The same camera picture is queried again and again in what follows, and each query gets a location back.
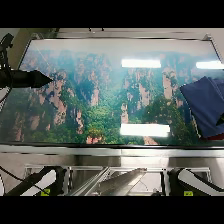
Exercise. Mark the blue T-shirt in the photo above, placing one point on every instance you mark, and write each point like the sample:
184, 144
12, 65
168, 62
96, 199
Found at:
205, 103

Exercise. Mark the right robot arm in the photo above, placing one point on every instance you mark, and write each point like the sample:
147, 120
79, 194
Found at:
196, 181

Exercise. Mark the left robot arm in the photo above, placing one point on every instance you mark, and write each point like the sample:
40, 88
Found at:
23, 79

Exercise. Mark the silver frame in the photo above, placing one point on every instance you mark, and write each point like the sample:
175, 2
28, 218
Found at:
126, 181

